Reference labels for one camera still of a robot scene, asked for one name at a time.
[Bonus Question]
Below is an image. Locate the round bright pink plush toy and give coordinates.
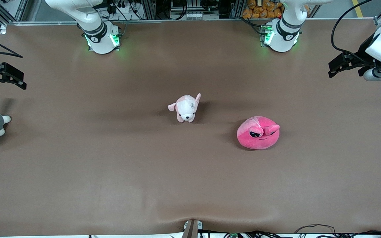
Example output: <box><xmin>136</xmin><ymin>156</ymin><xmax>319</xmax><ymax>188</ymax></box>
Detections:
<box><xmin>236</xmin><ymin>116</ymin><xmax>280</xmax><ymax>150</ymax></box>

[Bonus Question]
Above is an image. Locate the pile of orange plush toys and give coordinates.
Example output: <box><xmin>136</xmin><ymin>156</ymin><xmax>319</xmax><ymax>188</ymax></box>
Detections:
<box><xmin>242</xmin><ymin>0</ymin><xmax>284</xmax><ymax>19</ymax></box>

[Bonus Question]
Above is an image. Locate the white power strip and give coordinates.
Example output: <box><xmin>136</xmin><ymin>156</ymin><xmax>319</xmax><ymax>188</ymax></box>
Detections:
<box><xmin>184</xmin><ymin>12</ymin><xmax>219</xmax><ymax>20</ymax></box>

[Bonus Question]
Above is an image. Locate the pale pink plush dog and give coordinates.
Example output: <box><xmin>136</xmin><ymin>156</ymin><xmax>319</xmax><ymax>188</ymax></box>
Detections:
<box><xmin>167</xmin><ymin>93</ymin><xmax>201</xmax><ymax>123</ymax></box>

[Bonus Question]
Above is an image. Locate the metal table edge clamp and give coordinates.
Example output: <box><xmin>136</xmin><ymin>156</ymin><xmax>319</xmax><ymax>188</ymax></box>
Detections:
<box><xmin>182</xmin><ymin>219</ymin><xmax>203</xmax><ymax>238</ymax></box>

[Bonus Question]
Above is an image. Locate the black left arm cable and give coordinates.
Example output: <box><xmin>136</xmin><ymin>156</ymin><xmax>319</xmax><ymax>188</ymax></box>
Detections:
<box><xmin>331</xmin><ymin>0</ymin><xmax>374</xmax><ymax>63</ymax></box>

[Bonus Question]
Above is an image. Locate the bundle of black floor cables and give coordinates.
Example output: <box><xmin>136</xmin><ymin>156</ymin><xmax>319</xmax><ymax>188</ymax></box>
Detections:
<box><xmin>207</xmin><ymin>224</ymin><xmax>381</xmax><ymax>238</ymax></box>

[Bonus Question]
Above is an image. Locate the aluminium table edge rail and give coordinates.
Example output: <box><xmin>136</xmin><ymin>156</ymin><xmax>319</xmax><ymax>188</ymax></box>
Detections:
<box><xmin>0</xmin><ymin>18</ymin><xmax>379</xmax><ymax>26</ymax></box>

